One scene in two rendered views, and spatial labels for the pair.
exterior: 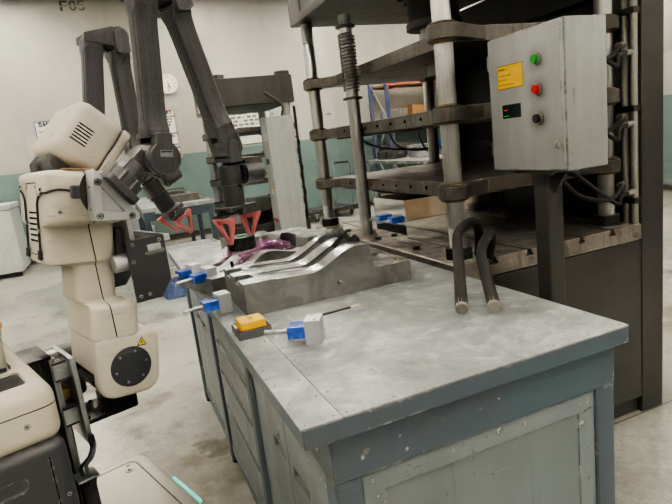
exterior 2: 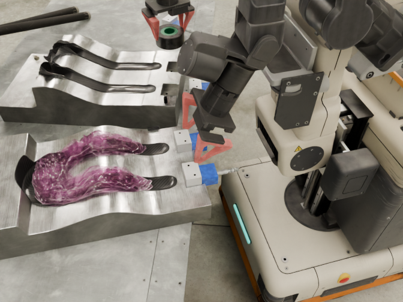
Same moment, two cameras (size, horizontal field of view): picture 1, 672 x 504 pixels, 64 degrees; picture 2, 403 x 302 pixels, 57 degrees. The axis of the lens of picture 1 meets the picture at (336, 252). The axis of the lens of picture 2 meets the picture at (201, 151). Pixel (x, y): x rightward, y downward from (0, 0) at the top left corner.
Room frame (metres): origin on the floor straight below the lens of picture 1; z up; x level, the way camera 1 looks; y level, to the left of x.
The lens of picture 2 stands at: (2.24, 0.73, 1.52)
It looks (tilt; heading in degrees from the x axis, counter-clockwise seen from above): 48 degrees down; 206
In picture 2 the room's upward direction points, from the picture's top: straight up
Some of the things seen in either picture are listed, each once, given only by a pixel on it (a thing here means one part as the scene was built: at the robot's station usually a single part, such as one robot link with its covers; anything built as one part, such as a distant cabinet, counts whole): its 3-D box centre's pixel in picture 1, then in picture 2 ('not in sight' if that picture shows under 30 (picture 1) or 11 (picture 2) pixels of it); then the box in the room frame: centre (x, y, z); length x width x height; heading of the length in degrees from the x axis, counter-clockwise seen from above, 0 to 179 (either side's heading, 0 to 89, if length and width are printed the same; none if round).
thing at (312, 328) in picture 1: (293, 330); (180, 27); (1.14, 0.11, 0.83); 0.13 x 0.05 x 0.05; 83
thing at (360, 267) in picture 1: (315, 266); (96, 79); (1.58, 0.07, 0.87); 0.50 x 0.26 x 0.14; 111
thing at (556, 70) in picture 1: (550, 274); not in sight; (1.64, -0.66, 0.74); 0.31 x 0.22 x 1.47; 21
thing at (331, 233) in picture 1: (307, 250); (96, 67); (1.58, 0.08, 0.92); 0.35 x 0.16 x 0.09; 111
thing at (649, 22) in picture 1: (527, 185); not in sight; (2.62, -0.97, 0.90); 1.31 x 0.16 x 1.80; 21
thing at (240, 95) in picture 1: (254, 167); not in sight; (6.61, 0.85, 1.03); 1.54 x 0.94 x 2.06; 21
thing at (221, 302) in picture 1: (206, 306); (210, 90); (1.43, 0.37, 0.83); 0.13 x 0.05 x 0.05; 120
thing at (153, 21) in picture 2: (245, 222); (159, 22); (1.48, 0.24, 1.04); 0.07 x 0.07 x 0.09; 57
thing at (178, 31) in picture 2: (241, 242); (170, 36); (1.45, 0.25, 0.99); 0.08 x 0.08 x 0.04
